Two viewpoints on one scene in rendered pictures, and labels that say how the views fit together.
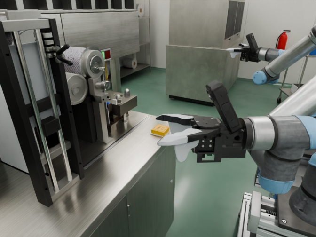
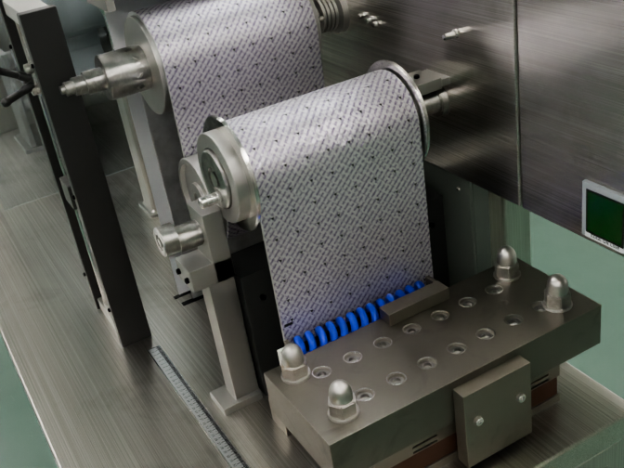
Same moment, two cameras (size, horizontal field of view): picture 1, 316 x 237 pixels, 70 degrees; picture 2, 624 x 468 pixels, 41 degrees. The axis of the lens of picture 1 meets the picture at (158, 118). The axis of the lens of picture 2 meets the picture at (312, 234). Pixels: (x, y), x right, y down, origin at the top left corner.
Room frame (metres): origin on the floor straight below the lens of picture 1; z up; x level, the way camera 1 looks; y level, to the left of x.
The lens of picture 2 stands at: (1.61, -0.41, 1.66)
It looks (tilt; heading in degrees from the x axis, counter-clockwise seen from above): 29 degrees down; 128
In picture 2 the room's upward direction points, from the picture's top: 9 degrees counter-clockwise
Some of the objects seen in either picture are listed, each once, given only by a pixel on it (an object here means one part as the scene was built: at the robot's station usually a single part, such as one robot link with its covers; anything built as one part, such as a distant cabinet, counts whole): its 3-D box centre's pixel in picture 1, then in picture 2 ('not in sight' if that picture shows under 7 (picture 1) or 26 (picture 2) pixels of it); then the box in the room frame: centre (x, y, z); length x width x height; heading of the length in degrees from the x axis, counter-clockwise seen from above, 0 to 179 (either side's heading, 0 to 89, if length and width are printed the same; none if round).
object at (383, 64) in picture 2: not in sight; (395, 114); (1.07, 0.49, 1.25); 0.15 x 0.01 x 0.15; 153
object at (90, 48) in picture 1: (92, 64); (230, 174); (0.96, 0.28, 1.25); 0.15 x 0.01 x 0.15; 153
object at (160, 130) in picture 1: (160, 130); not in sight; (0.99, -0.01, 0.91); 0.07 x 0.07 x 0.02; 63
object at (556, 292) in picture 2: not in sight; (557, 290); (1.30, 0.45, 1.05); 0.04 x 0.04 x 0.04
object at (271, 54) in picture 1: (277, 56); not in sight; (1.32, -0.68, 1.21); 0.11 x 0.08 x 0.09; 40
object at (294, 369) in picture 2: (118, 98); (292, 359); (1.07, 0.20, 1.05); 0.04 x 0.04 x 0.04
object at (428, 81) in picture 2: not in sight; (421, 81); (1.09, 0.53, 1.28); 0.06 x 0.05 x 0.02; 63
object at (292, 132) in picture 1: (289, 133); not in sight; (0.44, -0.29, 1.21); 0.11 x 0.08 x 0.09; 92
